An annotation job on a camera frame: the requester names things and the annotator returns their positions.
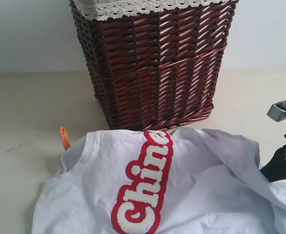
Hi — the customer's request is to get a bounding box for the white t-shirt red lettering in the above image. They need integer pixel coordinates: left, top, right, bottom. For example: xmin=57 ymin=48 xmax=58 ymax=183
xmin=31 ymin=128 xmax=286 ymax=234

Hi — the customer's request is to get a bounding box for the dark brown wicker basket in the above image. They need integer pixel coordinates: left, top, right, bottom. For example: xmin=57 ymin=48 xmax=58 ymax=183
xmin=70 ymin=0 xmax=237 ymax=131

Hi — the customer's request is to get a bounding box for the orange garment tag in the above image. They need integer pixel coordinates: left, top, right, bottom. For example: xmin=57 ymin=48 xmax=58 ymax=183
xmin=60 ymin=126 xmax=71 ymax=150

